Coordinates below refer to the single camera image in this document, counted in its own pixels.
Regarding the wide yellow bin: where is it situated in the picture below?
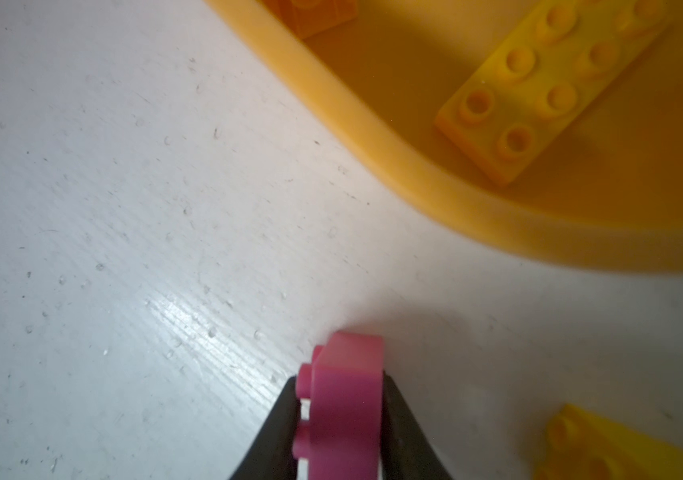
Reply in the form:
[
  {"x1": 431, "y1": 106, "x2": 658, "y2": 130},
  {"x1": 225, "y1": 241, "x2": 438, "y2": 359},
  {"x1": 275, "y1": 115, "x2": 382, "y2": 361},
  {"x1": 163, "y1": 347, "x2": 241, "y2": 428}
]
[{"x1": 212, "y1": 1, "x2": 683, "y2": 271}]

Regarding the yellow lego slope brick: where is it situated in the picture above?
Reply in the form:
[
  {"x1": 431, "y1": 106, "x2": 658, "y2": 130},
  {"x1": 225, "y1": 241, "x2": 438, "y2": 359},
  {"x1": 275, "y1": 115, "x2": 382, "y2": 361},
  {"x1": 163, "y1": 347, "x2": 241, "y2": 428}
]
[{"x1": 261, "y1": 0, "x2": 359, "y2": 39}]

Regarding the yellow long lego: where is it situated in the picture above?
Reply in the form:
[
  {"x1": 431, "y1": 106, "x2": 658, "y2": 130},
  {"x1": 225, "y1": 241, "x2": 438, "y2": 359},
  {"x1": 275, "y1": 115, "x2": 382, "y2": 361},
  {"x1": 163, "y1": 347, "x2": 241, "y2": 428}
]
[{"x1": 435, "y1": 0, "x2": 669, "y2": 186}]

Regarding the yellow lego large slope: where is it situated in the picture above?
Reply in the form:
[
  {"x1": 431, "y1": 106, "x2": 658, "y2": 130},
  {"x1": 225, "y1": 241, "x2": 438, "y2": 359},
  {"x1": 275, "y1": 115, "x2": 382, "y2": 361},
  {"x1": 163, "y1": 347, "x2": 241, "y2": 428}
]
[{"x1": 533, "y1": 404, "x2": 683, "y2": 479}]

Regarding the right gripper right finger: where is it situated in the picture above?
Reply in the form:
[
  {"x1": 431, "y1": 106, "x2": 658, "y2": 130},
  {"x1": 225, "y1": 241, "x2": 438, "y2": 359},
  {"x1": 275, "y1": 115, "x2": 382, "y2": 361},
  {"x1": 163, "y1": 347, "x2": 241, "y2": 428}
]
[{"x1": 381, "y1": 374, "x2": 453, "y2": 480}]

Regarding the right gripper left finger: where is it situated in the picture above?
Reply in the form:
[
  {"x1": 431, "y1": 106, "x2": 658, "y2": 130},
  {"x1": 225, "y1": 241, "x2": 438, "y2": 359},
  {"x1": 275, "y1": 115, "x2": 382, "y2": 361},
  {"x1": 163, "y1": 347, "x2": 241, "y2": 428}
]
[{"x1": 230, "y1": 376, "x2": 300, "y2": 480}]

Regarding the pink lego brick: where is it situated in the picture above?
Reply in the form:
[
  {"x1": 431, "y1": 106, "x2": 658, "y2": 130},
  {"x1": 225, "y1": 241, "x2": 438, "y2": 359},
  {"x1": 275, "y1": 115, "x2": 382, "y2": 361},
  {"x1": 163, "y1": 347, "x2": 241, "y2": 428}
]
[{"x1": 292, "y1": 331, "x2": 385, "y2": 479}]

